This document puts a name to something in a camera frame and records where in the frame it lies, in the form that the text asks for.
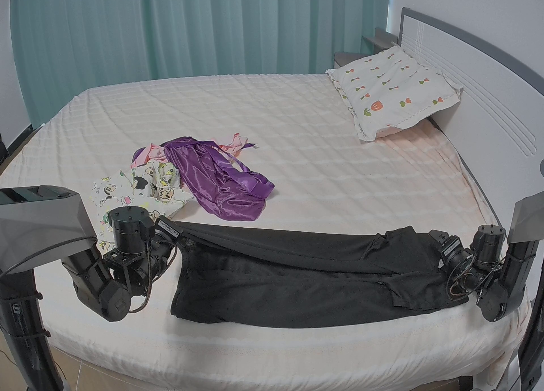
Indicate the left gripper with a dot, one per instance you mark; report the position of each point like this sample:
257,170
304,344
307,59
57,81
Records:
165,253

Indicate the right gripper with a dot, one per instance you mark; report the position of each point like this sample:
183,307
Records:
452,255

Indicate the black T-shirt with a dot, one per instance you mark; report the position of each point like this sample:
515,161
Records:
297,287

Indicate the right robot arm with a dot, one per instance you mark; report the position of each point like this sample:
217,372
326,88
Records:
522,228

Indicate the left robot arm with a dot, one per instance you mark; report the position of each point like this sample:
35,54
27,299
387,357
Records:
42,228

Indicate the bed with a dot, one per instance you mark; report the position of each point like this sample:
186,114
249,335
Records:
297,126

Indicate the white printed pyjama top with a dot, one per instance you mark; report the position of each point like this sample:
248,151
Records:
127,194

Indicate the purple satin garment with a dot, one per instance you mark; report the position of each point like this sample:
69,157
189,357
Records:
221,185

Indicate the pink garment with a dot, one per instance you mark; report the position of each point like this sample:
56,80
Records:
146,153

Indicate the white printed pillow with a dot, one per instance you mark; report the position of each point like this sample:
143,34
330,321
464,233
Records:
391,87

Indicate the grey bedside table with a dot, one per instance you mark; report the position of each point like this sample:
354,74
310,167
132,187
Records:
357,56

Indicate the blue-green curtain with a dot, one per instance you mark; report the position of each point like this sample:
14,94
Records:
191,20

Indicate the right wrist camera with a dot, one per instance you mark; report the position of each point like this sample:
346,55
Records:
437,237

